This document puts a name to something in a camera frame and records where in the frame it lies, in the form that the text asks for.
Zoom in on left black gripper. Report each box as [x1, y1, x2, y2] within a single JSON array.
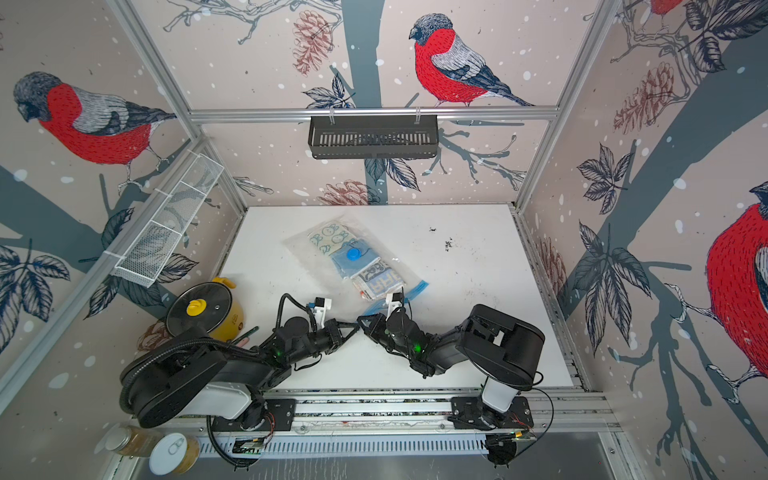
[[287, 320, 361, 368]]

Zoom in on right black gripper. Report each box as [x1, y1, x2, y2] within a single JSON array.
[[356, 312, 417, 361]]

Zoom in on grey patterned towel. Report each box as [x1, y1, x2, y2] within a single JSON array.
[[352, 260, 405, 301]]

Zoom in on clear vacuum bag blue zipper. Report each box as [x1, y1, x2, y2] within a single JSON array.
[[282, 214, 429, 315]]

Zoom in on cream towel blue bunny print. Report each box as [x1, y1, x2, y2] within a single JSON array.
[[307, 221, 354, 256]]

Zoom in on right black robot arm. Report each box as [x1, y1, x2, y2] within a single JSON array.
[[357, 304, 545, 431]]

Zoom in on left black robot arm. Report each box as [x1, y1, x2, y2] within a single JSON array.
[[119, 317, 360, 431]]

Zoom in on utensils beside yellow pot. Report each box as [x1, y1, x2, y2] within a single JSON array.
[[232, 326, 260, 347]]

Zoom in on yellow pot black lid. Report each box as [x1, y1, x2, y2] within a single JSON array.
[[165, 277, 245, 341]]

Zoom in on glass jar with metal lid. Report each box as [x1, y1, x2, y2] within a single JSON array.
[[95, 424, 163, 458]]

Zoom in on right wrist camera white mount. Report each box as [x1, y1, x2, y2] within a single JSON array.
[[385, 291, 406, 316]]

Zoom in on black corrugated cable conduit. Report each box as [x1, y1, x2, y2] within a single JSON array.
[[118, 292, 319, 415]]

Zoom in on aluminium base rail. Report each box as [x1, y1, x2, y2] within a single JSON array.
[[159, 389, 621, 460]]

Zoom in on black hanging wire basket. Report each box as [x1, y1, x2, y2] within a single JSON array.
[[308, 114, 439, 160]]

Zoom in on white mesh wall shelf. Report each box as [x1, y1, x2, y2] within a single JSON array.
[[112, 153, 224, 287]]

